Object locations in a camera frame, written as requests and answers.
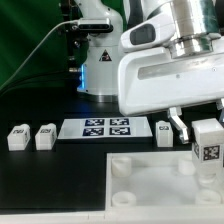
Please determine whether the white marker sheet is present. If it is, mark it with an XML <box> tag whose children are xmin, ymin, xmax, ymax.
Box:
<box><xmin>58</xmin><ymin>117</ymin><xmax>152</xmax><ymax>140</ymax></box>

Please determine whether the grey camera cable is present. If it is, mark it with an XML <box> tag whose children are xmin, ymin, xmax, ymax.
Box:
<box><xmin>0</xmin><ymin>20</ymin><xmax>79</xmax><ymax>93</ymax></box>

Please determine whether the grey camera on mount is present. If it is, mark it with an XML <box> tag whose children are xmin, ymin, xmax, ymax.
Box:
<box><xmin>71</xmin><ymin>18</ymin><xmax>113</xmax><ymax>33</ymax></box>

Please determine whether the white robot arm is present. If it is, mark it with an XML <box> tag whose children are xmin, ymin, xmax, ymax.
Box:
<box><xmin>75</xmin><ymin>0</ymin><xmax>224</xmax><ymax>143</ymax></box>

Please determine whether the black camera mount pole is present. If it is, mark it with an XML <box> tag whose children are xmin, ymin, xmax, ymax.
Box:
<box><xmin>59</xmin><ymin>0</ymin><xmax>87</xmax><ymax>72</ymax></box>

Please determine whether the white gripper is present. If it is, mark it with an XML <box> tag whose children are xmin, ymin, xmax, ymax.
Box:
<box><xmin>118</xmin><ymin>45</ymin><xmax>224</xmax><ymax>144</ymax></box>

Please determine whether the white square tabletop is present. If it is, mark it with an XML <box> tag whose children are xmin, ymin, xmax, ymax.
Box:
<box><xmin>106</xmin><ymin>151</ymin><xmax>224</xmax><ymax>209</ymax></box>

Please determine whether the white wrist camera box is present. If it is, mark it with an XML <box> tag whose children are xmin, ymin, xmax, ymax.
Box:
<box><xmin>119</xmin><ymin>13</ymin><xmax>175</xmax><ymax>53</ymax></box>

